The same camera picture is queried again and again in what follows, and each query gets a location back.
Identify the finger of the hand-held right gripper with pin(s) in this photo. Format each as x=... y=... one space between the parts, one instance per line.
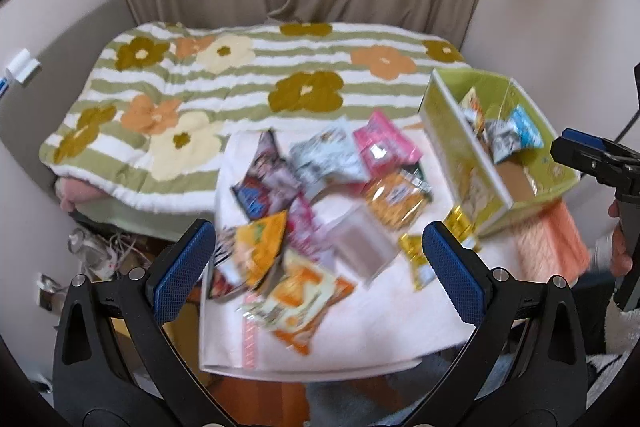
x=582 y=138
x=575 y=154

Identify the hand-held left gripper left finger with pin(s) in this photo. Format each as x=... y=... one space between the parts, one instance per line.
x=182 y=272

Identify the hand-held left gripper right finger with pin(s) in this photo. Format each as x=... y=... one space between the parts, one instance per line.
x=452 y=272

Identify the green cardboard box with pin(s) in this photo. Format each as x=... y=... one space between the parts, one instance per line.
x=470 y=177

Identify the person's right forearm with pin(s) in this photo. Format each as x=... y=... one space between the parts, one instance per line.
x=622 y=332

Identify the person's right hand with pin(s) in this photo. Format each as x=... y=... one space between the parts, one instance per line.
x=622 y=252

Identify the black white striped snack packet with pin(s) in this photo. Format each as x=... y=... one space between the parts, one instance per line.
x=227 y=267

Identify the white towel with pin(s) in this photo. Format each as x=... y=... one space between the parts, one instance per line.
x=400 y=322

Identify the silver snack packet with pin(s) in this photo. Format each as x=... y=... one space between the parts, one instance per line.
x=502 y=142

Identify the pink fluffy mat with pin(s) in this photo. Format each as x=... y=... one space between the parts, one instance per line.
x=555 y=242

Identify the clear orange cracker packet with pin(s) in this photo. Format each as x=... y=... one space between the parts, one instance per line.
x=395 y=202

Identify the dark green snack packet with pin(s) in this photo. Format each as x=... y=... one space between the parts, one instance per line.
x=417 y=177

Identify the orange white snack packet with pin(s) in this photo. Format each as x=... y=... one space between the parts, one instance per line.
x=472 y=109

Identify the yellow orange snack packet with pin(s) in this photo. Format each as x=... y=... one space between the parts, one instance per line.
x=300 y=302

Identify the dark purple snack packet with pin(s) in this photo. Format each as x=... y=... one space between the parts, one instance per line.
x=267 y=177

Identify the pink white snack packet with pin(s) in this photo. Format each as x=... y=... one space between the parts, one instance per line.
x=302 y=227

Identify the pink cushion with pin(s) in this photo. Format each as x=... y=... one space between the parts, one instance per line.
x=77 y=197

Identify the grey white snack packet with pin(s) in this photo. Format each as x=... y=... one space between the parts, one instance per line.
x=322 y=162

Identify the green striped floral blanket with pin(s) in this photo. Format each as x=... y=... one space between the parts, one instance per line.
x=250 y=72

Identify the white lint roller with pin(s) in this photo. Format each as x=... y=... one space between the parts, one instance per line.
x=20 y=69

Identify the wall socket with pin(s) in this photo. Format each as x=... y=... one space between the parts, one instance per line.
x=50 y=291

